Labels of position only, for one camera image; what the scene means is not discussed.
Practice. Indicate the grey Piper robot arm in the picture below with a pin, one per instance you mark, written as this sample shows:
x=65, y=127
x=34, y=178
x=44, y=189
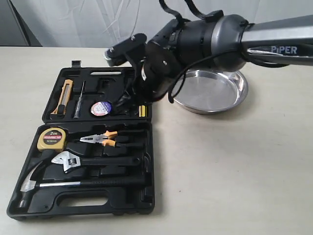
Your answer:
x=222, y=43

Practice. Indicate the PVC electrical tape roll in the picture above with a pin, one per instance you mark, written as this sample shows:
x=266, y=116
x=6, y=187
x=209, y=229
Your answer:
x=101, y=108

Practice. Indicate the adjustable wrench black handle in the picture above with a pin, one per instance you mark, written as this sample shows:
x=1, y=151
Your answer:
x=70, y=161

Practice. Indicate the yellow utility knife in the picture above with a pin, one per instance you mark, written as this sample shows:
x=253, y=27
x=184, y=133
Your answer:
x=64, y=98

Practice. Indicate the round stainless steel tray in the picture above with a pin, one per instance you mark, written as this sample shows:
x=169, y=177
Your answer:
x=210, y=92

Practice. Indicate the yellow black striped screwdriver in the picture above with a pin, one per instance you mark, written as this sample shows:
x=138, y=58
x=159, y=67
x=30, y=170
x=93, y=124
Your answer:
x=142, y=111

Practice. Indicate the black plastic tool case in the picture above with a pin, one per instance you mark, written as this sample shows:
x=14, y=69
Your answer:
x=101, y=84

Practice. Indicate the yellow measuring tape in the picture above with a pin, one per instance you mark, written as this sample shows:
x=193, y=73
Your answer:
x=52, y=139

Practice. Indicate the clear voltage tester screwdriver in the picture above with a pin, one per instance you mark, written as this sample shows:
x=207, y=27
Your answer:
x=79, y=102

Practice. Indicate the orange handled pliers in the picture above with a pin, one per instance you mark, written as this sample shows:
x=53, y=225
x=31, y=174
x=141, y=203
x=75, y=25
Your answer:
x=116, y=139

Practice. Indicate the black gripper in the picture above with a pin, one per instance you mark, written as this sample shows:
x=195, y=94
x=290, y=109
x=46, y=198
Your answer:
x=166, y=54

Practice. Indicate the claw hammer black handle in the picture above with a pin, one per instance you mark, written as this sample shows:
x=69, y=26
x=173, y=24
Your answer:
x=29, y=185

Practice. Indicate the white backdrop curtain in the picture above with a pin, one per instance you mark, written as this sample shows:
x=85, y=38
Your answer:
x=103, y=23

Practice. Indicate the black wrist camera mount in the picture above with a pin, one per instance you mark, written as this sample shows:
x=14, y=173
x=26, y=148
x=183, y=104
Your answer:
x=131, y=50

